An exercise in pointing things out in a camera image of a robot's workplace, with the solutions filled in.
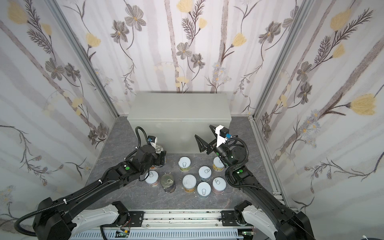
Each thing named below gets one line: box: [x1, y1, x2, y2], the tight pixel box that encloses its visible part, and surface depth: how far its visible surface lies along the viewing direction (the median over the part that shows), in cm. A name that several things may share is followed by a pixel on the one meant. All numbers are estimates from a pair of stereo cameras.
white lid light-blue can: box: [197, 181, 212, 199], surface depth 80 cm
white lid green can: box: [178, 156, 191, 173], surface depth 90 cm
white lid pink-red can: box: [212, 176, 227, 195], surface depth 82 cm
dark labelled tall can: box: [160, 173, 176, 193], surface depth 78 cm
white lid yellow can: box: [212, 156, 225, 172], surface depth 90 cm
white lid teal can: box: [198, 165, 212, 182], surface depth 86 cm
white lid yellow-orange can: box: [182, 174, 197, 193], surface depth 81 cm
